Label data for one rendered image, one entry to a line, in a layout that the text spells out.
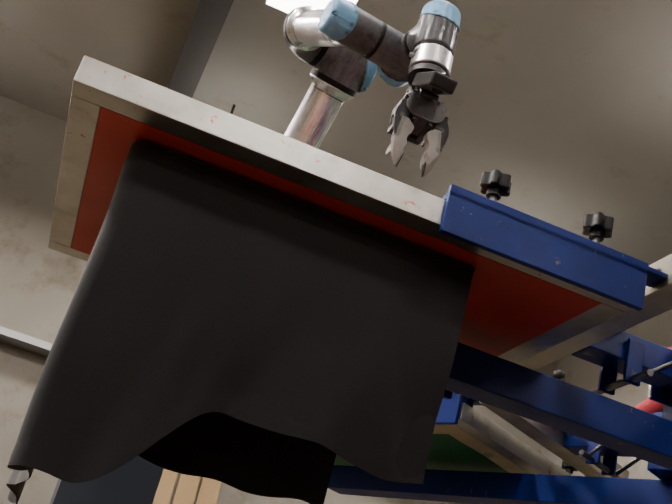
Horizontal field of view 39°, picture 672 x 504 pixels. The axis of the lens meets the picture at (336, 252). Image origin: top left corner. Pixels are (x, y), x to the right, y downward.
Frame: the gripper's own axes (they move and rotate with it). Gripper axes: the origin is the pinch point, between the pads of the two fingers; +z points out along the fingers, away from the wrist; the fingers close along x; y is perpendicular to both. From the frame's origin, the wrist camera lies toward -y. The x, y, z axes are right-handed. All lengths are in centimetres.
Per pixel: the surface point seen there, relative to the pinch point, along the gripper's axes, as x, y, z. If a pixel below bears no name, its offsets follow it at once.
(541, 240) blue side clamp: -9.8, -30.1, 24.1
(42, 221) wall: 103, 689, -260
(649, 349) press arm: -46, -4, 19
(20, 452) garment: 43, -19, 67
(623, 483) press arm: -70, 35, 29
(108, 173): 45, -7, 25
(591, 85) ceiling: -225, 339, -345
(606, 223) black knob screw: -19.4, -29.7, 17.4
